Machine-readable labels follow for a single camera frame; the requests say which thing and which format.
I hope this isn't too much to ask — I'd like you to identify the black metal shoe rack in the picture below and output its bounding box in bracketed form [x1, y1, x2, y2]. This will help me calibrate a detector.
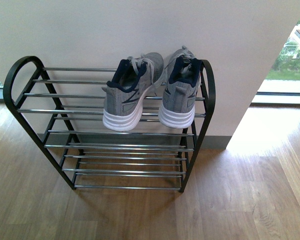
[3, 56, 216, 192]

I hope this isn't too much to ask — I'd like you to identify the grey sneaker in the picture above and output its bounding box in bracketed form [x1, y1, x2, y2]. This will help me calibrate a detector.
[158, 46, 202, 129]
[102, 52, 164, 132]

